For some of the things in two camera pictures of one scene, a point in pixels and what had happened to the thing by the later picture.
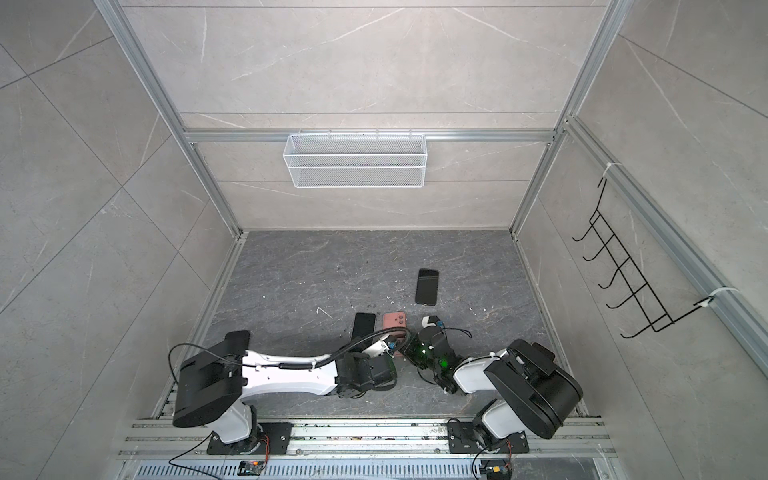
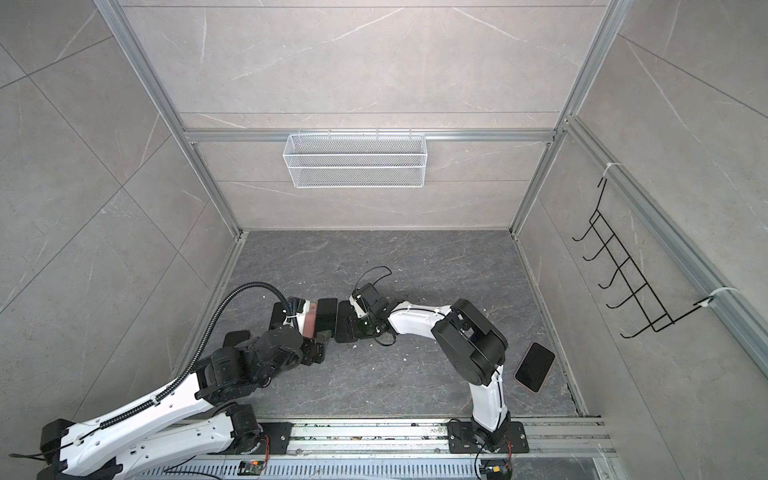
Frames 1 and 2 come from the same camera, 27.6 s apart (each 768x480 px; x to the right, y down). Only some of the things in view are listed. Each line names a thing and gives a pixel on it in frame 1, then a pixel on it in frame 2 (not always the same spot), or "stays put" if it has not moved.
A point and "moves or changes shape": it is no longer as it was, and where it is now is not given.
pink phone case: x=394 y=319 moves or changes shape
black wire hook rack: x=644 y=299 stays put
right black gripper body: x=416 y=354 -> x=366 y=327
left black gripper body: x=359 y=358 -> x=306 y=353
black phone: x=427 y=284 -> x=326 y=316
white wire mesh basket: x=355 y=161 stays put
